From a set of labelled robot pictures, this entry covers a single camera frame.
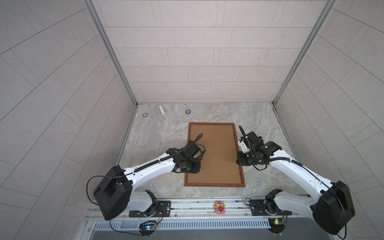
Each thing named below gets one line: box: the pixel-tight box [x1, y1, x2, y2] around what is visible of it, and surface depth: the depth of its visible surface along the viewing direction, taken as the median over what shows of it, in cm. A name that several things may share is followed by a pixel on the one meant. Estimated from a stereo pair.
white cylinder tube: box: [158, 105, 166, 115], surface depth 113 cm
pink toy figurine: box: [213, 200, 226, 214], surface depth 71 cm
